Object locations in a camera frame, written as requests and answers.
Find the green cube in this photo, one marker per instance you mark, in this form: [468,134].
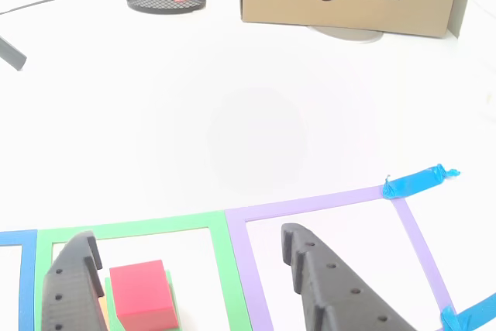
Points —
[110,304]

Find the grey round disc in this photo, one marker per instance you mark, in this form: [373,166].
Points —
[348,34]

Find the green square frame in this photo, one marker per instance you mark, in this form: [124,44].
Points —
[228,269]

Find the purple square frame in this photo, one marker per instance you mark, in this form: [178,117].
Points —
[240,253]

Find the dark grey tube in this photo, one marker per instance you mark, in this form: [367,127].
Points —
[11,56]

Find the small red cube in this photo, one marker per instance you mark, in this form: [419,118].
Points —
[139,288]

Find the blue tape strip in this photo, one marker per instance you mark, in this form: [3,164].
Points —
[414,183]
[472,315]

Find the orange cube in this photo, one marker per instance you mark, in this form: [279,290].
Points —
[104,313]

